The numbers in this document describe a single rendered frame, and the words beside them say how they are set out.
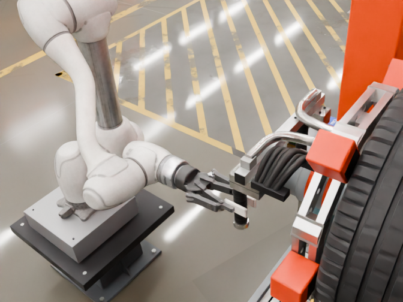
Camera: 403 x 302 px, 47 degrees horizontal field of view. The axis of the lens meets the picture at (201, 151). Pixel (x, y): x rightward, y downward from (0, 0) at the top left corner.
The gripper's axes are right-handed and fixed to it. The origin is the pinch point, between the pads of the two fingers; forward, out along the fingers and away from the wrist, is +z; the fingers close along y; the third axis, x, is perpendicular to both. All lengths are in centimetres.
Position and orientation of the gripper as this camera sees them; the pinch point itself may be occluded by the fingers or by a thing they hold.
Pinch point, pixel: (240, 203)
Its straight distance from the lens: 125.4
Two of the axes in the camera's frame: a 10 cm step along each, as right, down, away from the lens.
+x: -0.8, -7.7, -6.3
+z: 7.9, 3.3, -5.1
